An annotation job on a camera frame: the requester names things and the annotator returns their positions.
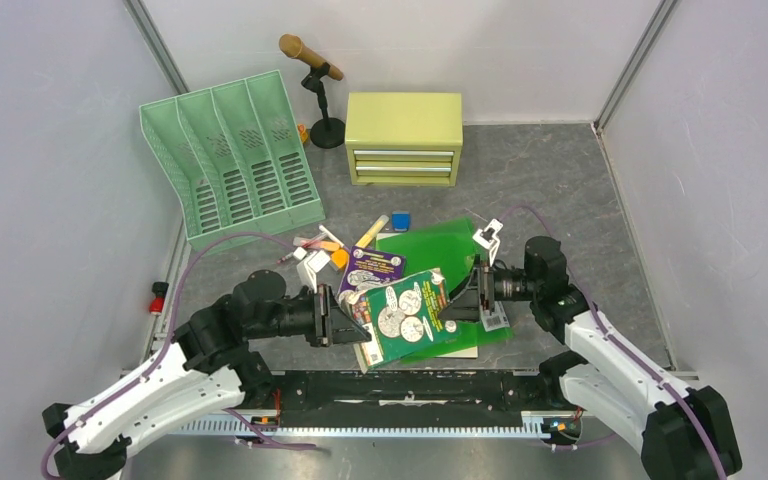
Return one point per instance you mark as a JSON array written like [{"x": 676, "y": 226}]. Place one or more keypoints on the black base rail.
[{"x": 403, "y": 398}]

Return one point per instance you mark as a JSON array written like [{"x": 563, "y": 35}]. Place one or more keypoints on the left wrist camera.
[{"x": 310, "y": 263}]

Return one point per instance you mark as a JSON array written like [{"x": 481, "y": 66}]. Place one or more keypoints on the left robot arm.
[{"x": 207, "y": 366}]

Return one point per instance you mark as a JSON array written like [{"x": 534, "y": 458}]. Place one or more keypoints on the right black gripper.
[{"x": 480, "y": 291}]

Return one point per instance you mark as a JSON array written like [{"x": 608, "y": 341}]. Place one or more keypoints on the red knob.
[{"x": 159, "y": 291}]

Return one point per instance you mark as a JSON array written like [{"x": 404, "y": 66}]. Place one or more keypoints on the blue eraser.
[{"x": 400, "y": 221}]

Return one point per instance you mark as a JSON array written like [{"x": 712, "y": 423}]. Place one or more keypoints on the brown microphone on stand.
[{"x": 328, "y": 132}]

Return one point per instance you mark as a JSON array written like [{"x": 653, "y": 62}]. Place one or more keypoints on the white pen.
[{"x": 331, "y": 236}]

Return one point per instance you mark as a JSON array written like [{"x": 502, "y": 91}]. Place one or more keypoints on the mint green file organizer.
[{"x": 234, "y": 157}]

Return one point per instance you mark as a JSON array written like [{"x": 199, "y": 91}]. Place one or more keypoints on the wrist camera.
[
  {"x": 488, "y": 236},
  {"x": 310, "y": 263}
]

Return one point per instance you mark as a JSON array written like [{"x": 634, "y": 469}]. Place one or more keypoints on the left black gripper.
[{"x": 327, "y": 316}]

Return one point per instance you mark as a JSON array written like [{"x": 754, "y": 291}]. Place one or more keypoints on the orange pink highlighter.
[{"x": 318, "y": 244}]

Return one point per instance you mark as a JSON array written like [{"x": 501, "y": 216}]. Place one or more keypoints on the yellow highlighter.
[{"x": 371, "y": 233}]

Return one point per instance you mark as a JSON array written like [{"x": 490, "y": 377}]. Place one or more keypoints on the small orange object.
[{"x": 303, "y": 133}]

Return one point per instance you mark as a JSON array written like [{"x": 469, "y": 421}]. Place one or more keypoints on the orange small box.
[{"x": 339, "y": 259}]

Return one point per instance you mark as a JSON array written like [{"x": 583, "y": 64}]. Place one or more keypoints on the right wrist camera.
[{"x": 488, "y": 236}]

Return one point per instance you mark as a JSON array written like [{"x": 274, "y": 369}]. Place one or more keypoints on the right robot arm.
[{"x": 679, "y": 431}]

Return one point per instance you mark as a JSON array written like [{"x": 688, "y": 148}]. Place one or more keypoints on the purple cover book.
[{"x": 368, "y": 268}]

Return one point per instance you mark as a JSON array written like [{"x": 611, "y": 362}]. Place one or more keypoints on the yellow-green drawer chest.
[{"x": 404, "y": 138}]

